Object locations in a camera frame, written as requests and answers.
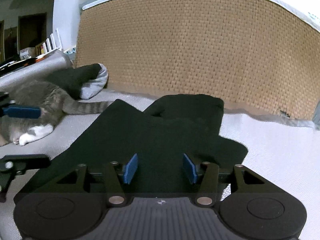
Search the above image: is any black printed sweatshirt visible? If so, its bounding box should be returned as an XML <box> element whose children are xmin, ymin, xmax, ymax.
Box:
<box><xmin>14</xmin><ymin>94</ymin><xmax>248</xmax><ymax>202</ymax></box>

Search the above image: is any grey tabby cat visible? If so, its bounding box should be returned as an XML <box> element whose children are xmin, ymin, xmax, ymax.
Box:
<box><xmin>1</xmin><ymin>80</ymin><xmax>112</xmax><ymax>146</ymax></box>

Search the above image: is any cluttered side desk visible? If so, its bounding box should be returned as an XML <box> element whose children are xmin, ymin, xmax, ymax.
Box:
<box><xmin>0</xmin><ymin>47</ymin><xmax>73</xmax><ymax>88</ymax></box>

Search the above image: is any white router with antennas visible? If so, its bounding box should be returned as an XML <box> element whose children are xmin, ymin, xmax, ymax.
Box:
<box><xmin>41</xmin><ymin>29</ymin><xmax>63</xmax><ymax>54</ymax></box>

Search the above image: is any black grey folded garment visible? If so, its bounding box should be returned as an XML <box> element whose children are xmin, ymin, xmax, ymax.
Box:
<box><xmin>44</xmin><ymin>63</ymin><xmax>108</xmax><ymax>100</ymax></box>

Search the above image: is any grey patterned bed sheet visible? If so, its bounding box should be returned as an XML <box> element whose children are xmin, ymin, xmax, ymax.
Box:
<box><xmin>312</xmin><ymin>101</ymin><xmax>320</xmax><ymax>130</ymax></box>

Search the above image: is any woven tan upright mattress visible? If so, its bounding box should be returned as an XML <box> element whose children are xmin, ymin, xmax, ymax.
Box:
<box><xmin>75</xmin><ymin>0</ymin><xmax>319</xmax><ymax>120</ymax></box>

